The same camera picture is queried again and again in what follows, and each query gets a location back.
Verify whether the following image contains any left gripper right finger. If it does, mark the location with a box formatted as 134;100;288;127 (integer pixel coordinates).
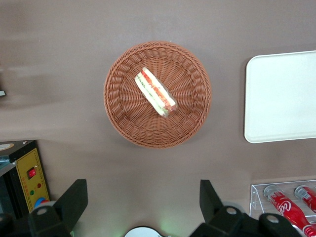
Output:
190;179;259;237

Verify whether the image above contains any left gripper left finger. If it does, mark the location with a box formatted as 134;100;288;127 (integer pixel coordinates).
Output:
28;179;88;237

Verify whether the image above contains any triangle sandwich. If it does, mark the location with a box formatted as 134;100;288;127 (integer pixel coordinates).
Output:
134;67;178;118

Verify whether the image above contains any round brown wicker basket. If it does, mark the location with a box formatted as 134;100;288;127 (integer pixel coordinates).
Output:
103;40;212;149

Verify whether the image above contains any cream plastic tray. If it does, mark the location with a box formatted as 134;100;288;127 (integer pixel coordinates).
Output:
244;50;316;144

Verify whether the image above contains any clear acrylic bottle rack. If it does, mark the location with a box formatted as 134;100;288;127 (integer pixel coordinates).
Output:
249;179;316;237

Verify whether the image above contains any black food warmer yellow panel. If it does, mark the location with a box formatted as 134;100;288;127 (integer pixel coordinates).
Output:
0;140;50;219

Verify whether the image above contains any red cola bottle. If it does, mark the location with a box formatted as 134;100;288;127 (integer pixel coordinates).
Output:
263;184;316;237
294;185;316;214

